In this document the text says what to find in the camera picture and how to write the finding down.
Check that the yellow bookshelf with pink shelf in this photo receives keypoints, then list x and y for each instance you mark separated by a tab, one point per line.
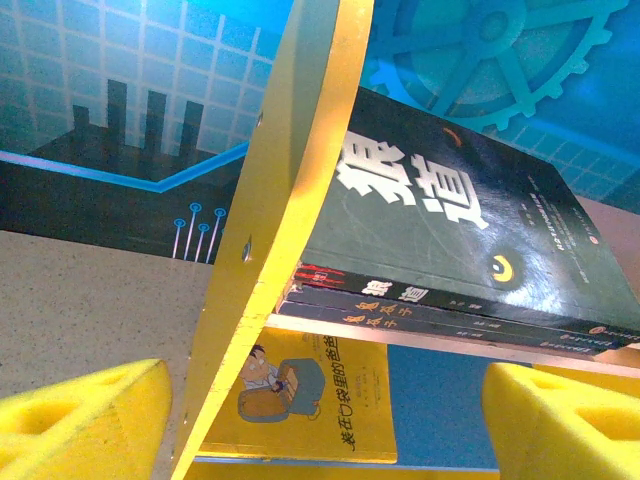
300	150

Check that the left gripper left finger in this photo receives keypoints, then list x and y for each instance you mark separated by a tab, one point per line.
75	435

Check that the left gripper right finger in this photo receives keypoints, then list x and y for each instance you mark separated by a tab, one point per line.
565	440

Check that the dark old man portrait book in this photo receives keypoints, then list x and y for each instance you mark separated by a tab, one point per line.
367	322
385	310

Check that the black wolf eye book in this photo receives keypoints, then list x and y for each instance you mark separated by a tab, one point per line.
450	225

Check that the yellow book backpack man cover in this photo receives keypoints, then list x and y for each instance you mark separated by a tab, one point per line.
310	425

